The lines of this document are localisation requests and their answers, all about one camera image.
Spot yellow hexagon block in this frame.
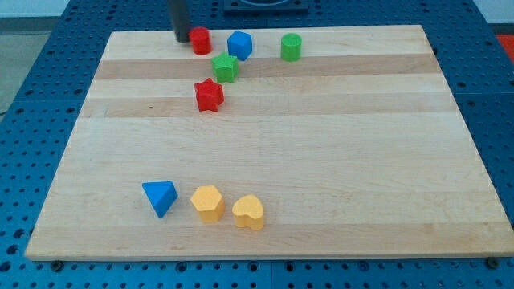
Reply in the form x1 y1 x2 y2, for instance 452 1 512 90
190 185 225 223

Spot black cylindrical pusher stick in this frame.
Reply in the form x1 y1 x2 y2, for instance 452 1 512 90
167 0 191 43

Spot red star block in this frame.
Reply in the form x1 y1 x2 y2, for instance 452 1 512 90
194 78 224 112

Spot red cylinder block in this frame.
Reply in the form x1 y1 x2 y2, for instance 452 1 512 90
189 26 212 55

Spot blue cube block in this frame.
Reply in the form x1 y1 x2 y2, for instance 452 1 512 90
227 31 253 61

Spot green cylinder block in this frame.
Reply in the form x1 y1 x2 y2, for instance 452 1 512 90
280 33 302 62

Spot yellow heart block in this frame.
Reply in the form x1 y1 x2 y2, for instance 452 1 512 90
232 194 264 230

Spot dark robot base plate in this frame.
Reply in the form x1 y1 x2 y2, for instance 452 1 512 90
221 0 309 15

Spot green star block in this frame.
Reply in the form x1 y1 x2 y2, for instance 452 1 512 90
211 52 239 83

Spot blue triangle block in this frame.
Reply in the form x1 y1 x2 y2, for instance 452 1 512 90
141 181 178 218

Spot wooden board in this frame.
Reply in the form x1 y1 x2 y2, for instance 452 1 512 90
25 25 513 261

